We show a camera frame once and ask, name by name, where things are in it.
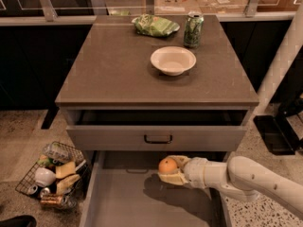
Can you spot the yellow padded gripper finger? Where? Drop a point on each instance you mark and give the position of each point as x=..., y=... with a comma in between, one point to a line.
x=177, y=161
x=174, y=178

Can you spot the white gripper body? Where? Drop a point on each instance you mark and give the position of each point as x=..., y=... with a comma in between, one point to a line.
x=194, y=171

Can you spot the orange fruit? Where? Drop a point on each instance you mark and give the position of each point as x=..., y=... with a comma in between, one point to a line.
x=167, y=166

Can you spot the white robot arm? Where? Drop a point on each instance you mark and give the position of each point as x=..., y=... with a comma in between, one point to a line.
x=240, y=178

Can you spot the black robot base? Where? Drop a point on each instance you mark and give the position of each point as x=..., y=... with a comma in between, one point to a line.
x=283, y=133

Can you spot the grey middle drawer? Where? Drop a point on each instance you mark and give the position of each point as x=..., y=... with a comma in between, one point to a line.
x=125, y=191

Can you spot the grey drawer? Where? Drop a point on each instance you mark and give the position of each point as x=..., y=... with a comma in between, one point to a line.
x=156, y=130
x=125, y=191

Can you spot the grey drawer cabinet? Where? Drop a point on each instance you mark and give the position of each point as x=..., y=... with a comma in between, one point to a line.
x=113, y=71

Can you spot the grey top drawer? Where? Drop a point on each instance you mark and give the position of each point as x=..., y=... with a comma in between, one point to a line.
x=156, y=130

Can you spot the white paper bowl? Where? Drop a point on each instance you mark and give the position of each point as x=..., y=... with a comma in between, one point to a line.
x=173, y=60

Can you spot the yellow sponge in basket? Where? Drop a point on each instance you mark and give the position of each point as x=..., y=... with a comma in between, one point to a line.
x=65, y=170

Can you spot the clear plastic bottle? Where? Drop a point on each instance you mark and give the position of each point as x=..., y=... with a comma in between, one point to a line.
x=57, y=153

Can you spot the brown can in basket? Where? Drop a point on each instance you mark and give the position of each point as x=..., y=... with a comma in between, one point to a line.
x=51, y=200

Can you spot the white bowl in basket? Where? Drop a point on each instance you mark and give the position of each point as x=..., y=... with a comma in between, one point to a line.
x=44, y=177

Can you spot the green soda can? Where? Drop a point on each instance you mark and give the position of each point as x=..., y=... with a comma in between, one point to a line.
x=193, y=29

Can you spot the green chip bag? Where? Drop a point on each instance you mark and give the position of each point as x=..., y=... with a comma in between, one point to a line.
x=155, y=26

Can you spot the black object bottom left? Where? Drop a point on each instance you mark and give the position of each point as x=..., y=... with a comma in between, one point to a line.
x=19, y=221

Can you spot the cardboard box left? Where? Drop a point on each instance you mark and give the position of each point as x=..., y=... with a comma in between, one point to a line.
x=175, y=6

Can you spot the black top drawer handle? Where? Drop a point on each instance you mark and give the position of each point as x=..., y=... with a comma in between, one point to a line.
x=151, y=139

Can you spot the black wire basket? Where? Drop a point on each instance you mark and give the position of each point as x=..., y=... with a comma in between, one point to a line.
x=58, y=179

